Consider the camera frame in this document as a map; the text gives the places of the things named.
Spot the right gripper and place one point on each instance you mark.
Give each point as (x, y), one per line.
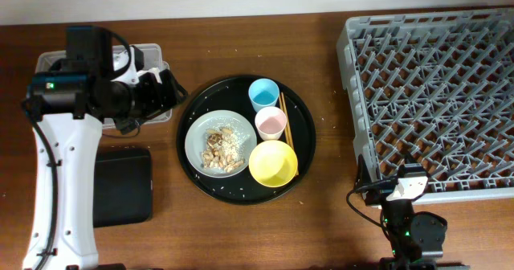
(380, 193)

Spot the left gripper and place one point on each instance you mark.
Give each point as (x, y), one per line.
(152, 100)

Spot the blue plastic cup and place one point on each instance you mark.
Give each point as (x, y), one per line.
(263, 93)

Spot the pink plastic cup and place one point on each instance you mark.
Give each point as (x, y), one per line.
(270, 123)

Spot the yellow plastic bowl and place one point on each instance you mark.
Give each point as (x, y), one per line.
(273, 164)

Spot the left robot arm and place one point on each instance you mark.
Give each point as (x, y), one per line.
(66, 106)

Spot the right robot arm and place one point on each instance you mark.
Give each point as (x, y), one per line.
(416, 238)

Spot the clear plastic waste bin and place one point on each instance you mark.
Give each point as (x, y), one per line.
(152, 59)

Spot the grey dishwasher rack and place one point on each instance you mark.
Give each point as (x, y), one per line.
(440, 86)

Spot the grey plate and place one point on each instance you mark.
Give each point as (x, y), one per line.
(195, 141)

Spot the round black tray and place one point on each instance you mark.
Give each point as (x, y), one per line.
(226, 103)

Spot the peanut shells and rice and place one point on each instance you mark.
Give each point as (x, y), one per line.
(222, 150)

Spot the black rectangular bin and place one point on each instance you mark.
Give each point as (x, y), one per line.
(123, 187)

